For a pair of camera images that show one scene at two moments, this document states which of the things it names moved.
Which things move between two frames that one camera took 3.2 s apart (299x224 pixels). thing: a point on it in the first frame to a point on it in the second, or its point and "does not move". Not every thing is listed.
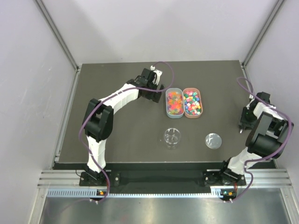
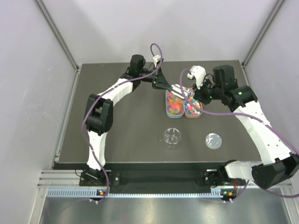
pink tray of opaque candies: x=192 y=102 does not move
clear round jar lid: x=213 y=140 does not move
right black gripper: x=248 y=125 to x=198 y=93
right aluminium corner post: x=260 y=36 does not move
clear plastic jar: x=172 y=136 does not move
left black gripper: x=153 y=95 to x=156 y=81
